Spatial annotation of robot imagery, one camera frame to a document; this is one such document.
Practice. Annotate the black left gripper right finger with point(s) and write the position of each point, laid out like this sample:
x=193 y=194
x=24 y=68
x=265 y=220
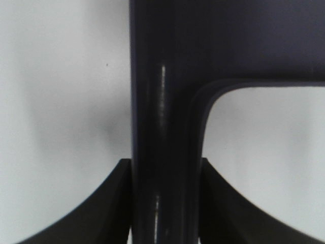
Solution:
x=226 y=216

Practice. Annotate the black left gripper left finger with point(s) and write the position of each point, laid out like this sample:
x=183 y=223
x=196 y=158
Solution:
x=104 y=217

